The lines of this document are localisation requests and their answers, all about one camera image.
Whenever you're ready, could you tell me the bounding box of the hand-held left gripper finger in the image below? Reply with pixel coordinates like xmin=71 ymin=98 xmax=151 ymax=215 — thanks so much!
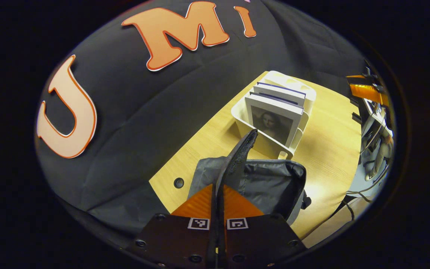
xmin=218 ymin=184 xmax=308 ymax=269
xmin=127 ymin=183 xmax=218 ymax=269

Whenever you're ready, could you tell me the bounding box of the grey schoolbag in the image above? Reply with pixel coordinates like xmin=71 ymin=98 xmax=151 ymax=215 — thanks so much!
xmin=187 ymin=129 xmax=312 ymax=226

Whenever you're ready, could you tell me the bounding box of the blue cover book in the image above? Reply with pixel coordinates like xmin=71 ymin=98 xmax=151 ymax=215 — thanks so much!
xmin=253 ymin=81 xmax=307 ymax=107

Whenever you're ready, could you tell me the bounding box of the portrait cover book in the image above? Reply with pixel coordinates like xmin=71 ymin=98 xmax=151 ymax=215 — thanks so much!
xmin=245 ymin=93 xmax=304 ymax=147

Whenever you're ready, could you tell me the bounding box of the white bookshelf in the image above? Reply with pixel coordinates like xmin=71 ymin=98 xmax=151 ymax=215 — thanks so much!
xmin=231 ymin=70 xmax=317 ymax=160

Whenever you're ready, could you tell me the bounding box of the black backdrop cloth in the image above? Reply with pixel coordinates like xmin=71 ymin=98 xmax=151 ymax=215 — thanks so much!
xmin=35 ymin=0 xmax=367 ymax=239

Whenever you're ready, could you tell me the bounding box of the black cable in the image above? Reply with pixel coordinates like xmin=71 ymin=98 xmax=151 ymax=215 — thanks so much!
xmin=327 ymin=189 xmax=378 ymax=222

